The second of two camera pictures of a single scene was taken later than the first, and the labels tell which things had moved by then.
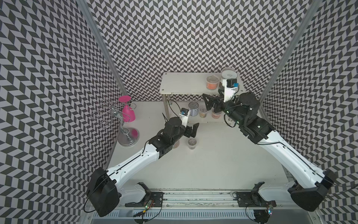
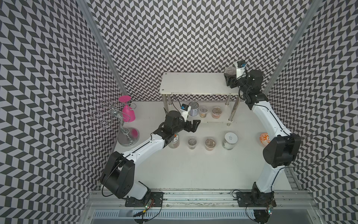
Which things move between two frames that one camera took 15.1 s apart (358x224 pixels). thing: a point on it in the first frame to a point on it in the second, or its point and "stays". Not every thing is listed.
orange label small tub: (203, 112) stays
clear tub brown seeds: (191, 143) stays
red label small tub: (216, 115) stays
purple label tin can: (194, 108) stays
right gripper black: (219, 101) to (230, 80)
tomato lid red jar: (176, 144) stays
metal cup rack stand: (128, 137) stays
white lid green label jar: (229, 73) to (230, 139)
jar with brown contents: (212, 81) to (209, 144)
